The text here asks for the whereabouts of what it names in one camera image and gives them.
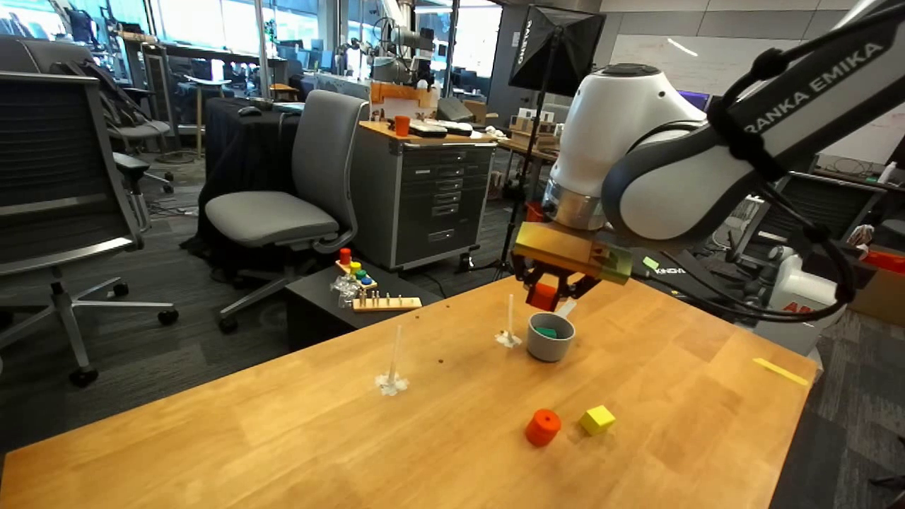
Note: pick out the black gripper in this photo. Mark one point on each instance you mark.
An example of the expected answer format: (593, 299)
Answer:
(566, 285)

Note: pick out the red-orange wooden cube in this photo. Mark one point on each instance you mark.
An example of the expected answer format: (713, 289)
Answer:
(542, 296)

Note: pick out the yellow wooden cube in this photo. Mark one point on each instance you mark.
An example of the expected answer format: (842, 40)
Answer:
(594, 419)

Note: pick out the green wooden block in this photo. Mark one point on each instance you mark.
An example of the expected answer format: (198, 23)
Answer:
(549, 331)

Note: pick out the white ABB robot base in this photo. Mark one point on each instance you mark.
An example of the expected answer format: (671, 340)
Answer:
(798, 293)

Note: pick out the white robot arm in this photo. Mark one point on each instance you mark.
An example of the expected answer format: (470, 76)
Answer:
(641, 160)

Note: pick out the orange cylindrical block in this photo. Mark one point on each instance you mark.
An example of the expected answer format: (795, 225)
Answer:
(542, 428)

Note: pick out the colourful toy block set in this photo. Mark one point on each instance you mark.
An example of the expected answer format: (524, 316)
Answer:
(360, 289)

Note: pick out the gray drawer cabinet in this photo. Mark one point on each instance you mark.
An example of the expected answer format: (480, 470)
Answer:
(419, 199)

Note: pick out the white marker stick far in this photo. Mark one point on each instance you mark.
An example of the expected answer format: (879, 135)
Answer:
(391, 382)

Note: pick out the gray office chair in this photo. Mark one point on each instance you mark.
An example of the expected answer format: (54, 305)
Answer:
(313, 216)

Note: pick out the black photo softbox stand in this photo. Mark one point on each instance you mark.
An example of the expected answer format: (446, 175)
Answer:
(553, 59)

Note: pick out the yellow tape strip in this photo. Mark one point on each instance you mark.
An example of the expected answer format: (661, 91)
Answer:
(781, 372)

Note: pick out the black mesh office chair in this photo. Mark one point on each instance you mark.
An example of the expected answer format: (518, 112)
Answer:
(61, 206)

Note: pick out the gray pot with handle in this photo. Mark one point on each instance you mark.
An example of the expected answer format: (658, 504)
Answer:
(549, 348)

